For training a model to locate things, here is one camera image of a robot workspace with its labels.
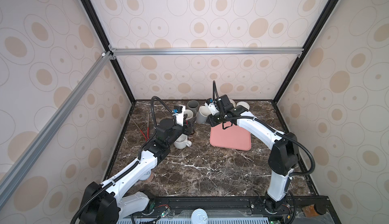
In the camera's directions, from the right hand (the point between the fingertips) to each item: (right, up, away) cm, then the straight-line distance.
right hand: (208, 119), depth 88 cm
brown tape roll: (-31, -31, -7) cm, 45 cm away
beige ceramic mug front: (-16, -13, 0) cm, 21 cm away
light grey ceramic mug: (-4, +2, -3) cm, 6 cm away
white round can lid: (-6, -42, -22) cm, 48 cm away
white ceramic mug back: (+26, +10, +18) cm, 34 cm away
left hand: (-7, +2, -15) cm, 17 cm away
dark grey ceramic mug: (-10, +9, +16) cm, 20 cm away
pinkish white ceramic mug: (-12, +4, +12) cm, 17 cm away
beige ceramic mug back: (+18, +12, +21) cm, 30 cm away
